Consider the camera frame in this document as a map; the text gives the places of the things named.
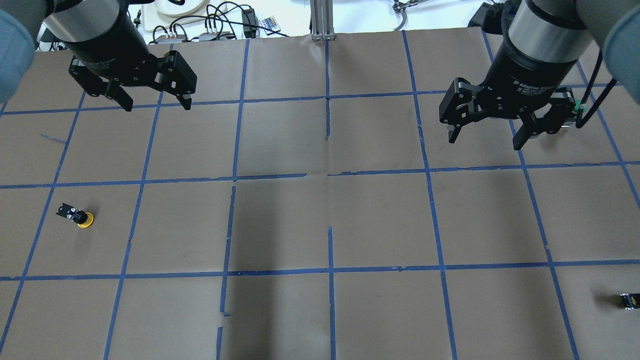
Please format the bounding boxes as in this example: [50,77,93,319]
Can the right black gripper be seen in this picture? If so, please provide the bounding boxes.
[439,50,575,151]

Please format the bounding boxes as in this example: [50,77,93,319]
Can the yellow push button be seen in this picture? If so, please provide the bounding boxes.
[55,203,95,229]

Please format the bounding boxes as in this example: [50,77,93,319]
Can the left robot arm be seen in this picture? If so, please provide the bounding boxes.
[0,0,198,112]

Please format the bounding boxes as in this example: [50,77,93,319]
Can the aluminium frame post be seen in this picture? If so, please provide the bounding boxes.
[310,0,336,42]

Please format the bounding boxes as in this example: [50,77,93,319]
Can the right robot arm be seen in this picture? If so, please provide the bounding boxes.
[439,0,640,151]

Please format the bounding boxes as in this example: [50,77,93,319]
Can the green push button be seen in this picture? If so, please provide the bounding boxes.
[619,292,640,310]

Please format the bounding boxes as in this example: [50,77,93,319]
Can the white tape roll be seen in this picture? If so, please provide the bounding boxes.
[153,0,207,18]

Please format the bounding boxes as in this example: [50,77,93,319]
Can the small remote control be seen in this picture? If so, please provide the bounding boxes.
[259,16,281,32]

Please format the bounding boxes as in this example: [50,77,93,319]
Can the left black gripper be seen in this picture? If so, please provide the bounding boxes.
[68,10,198,112]

